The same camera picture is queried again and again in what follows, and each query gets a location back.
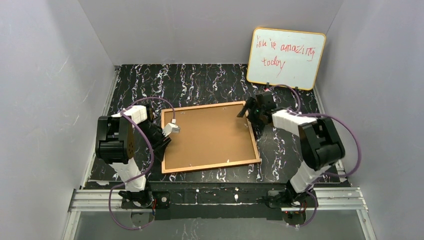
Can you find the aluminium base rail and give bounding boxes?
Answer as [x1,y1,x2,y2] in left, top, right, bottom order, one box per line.
[62,183,376,240]

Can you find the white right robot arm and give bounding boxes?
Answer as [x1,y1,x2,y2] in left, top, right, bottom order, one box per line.
[237,91,346,197]

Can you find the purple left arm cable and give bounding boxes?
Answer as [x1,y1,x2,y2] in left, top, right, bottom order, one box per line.
[108,96,177,231]

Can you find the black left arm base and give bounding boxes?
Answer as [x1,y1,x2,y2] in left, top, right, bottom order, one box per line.
[118,190,171,210]

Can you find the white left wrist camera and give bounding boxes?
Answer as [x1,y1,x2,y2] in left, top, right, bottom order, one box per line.
[162,122,180,137]

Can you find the yellow-framed whiteboard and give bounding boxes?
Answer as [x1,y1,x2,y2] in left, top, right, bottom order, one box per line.
[246,27,327,91]

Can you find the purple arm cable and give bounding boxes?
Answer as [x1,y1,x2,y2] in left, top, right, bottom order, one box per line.
[266,84,363,228]
[108,96,177,231]

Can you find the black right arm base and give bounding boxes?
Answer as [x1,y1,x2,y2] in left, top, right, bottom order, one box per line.
[263,190,318,212]

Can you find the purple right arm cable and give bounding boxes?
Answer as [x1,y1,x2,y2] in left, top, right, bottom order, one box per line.
[266,84,363,228]

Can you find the orange wooden picture frame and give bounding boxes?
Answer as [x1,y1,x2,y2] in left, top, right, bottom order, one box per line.
[160,100,263,174]

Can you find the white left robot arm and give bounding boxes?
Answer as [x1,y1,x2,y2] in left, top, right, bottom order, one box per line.
[95,105,180,193]

